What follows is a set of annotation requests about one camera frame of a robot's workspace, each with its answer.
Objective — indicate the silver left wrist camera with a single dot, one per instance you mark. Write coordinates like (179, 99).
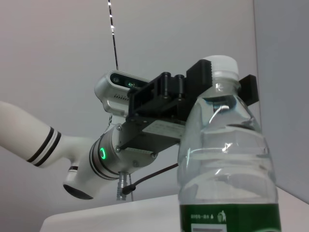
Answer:
(106, 96)

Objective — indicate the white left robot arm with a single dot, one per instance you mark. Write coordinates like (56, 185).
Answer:
(24, 130)

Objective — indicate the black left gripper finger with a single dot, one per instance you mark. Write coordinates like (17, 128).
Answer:
(249, 89)

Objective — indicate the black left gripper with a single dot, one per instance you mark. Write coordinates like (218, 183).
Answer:
(157, 133)

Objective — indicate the clear green-label water bottle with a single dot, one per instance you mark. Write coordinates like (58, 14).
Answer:
(229, 157)

